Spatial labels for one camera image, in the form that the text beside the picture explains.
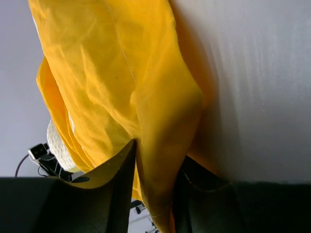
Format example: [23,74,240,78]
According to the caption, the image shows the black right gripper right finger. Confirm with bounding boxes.
[173,157,311,233]

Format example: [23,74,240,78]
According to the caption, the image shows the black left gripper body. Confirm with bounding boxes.
[38,153,72,182]

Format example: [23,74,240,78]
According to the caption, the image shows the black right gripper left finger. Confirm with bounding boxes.
[0,140,136,233]

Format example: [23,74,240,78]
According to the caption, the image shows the white quilted pillow green band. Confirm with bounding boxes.
[47,120,81,173]

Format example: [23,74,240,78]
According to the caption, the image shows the yellow pillowcase with white print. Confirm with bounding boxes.
[29,0,215,233]

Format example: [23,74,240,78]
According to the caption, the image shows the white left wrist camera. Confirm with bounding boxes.
[28,144,50,162]

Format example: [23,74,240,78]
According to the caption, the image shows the aluminium front rail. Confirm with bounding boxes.
[128,199,159,233]

